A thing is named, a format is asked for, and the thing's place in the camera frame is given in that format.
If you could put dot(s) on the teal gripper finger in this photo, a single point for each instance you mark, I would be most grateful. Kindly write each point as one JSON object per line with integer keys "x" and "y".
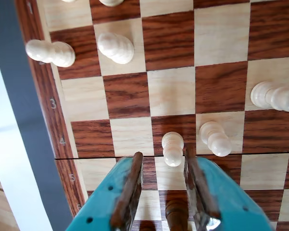
{"x": 103, "y": 199}
{"x": 226, "y": 199}

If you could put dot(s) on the wooden folding chessboard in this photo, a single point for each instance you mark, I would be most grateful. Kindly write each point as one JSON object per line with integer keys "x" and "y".
{"x": 173, "y": 91}

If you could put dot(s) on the dark wooden knight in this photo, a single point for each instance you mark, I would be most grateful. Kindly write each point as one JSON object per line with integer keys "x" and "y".
{"x": 176, "y": 216}

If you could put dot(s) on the light wooden pawn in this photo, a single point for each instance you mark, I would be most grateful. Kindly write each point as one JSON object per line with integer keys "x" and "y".
{"x": 214, "y": 137}
{"x": 115, "y": 48}
{"x": 172, "y": 149}
{"x": 57, "y": 54}
{"x": 264, "y": 95}

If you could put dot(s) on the dark grey table mat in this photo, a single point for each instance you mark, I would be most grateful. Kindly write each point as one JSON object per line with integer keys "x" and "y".
{"x": 21, "y": 96}

